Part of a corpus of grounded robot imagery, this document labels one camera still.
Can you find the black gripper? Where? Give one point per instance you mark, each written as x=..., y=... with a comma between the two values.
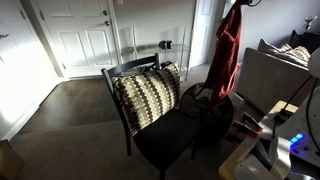
x=246, y=1

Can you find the red t-shirt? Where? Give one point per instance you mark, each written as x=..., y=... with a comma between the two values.
x=225, y=56

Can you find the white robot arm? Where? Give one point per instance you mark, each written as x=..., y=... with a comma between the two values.
x=310, y=126

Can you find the black mesh bag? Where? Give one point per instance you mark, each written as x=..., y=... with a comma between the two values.
x=216, y=120

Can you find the grey sofa cushion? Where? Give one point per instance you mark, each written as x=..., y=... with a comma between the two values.
x=271, y=46

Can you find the small desk lamp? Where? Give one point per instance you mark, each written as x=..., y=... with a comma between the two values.
x=308, y=22

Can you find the dark side furniture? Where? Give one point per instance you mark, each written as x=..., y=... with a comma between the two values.
x=310, y=40

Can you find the patterned sofa cushion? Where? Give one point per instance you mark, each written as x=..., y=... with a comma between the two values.
x=301, y=54

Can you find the grey sofa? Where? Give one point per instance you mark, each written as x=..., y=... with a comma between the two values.
x=266, y=80

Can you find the black shoe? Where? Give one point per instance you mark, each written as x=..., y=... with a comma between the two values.
x=162, y=44
x=169, y=44

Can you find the dark sneaker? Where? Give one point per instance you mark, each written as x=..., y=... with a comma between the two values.
x=165, y=64

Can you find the small black adapter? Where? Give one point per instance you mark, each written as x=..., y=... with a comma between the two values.
x=282, y=115

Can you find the zigzag patterned pillow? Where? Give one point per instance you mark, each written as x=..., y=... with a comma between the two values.
x=146, y=93

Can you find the round metal door knob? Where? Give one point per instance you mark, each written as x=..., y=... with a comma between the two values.
x=107, y=23

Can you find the metal door deadbolt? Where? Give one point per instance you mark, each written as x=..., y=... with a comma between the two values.
x=105, y=12

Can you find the black wooden chair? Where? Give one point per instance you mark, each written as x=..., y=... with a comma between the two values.
x=166, y=136

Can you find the white plastic device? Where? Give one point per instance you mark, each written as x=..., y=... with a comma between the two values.
x=260, y=166

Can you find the white panel door with knob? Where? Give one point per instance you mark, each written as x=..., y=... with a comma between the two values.
x=76, y=43

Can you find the white door with lever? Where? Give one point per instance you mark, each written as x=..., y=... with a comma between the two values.
x=20, y=66

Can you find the white light switch plate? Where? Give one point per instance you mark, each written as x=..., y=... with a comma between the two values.
x=119, y=1

